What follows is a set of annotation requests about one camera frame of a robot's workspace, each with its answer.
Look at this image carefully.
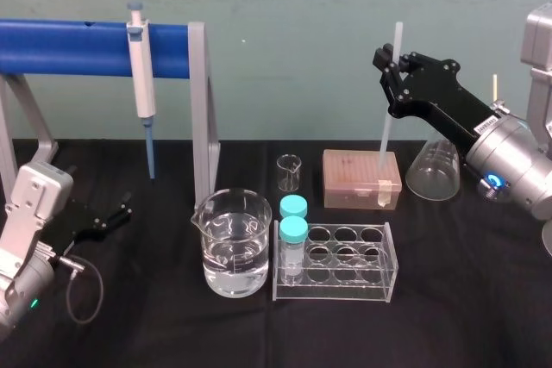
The large glass beaker with water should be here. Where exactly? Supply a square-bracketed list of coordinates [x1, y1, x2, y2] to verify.
[190, 187, 273, 298]

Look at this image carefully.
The clear glass conical flask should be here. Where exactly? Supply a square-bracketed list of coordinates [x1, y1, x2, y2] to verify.
[405, 128, 462, 203]

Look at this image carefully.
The beige tape strip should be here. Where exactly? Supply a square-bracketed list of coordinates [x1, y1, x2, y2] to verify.
[375, 178, 393, 208]

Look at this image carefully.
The brown pipette tip box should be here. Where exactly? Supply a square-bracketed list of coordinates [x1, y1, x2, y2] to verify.
[322, 148, 404, 210]

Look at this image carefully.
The clear acrylic tube rack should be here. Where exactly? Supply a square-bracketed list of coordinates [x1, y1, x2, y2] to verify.
[272, 219, 399, 303]

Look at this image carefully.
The thin dark gripper cable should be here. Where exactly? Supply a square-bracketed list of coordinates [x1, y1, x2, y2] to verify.
[53, 255, 105, 324]

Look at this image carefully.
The white and blue pipette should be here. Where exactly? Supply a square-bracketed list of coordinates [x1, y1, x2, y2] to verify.
[125, 0, 158, 181]

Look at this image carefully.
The grey rack support frame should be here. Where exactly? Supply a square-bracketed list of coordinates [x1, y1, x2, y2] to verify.
[0, 73, 60, 197]
[187, 21, 222, 206]

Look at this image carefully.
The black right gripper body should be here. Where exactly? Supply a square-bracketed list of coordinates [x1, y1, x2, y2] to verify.
[379, 51, 504, 146]

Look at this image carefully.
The small empty glass beaker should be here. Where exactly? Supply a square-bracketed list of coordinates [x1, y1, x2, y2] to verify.
[276, 153, 302, 193]

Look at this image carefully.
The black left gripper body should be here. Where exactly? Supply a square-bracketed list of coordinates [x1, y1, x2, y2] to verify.
[63, 196, 112, 254]

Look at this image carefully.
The translucent white stirring rod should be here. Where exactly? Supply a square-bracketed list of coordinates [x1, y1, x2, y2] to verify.
[377, 21, 405, 172]

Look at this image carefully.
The black table cloth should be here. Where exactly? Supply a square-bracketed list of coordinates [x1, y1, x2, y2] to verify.
[0, 138, 552, 368]

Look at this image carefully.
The teal capped sample tube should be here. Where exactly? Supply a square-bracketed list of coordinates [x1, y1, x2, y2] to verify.
[279, 195, 311, 219]
[279, 215, 310, 287]

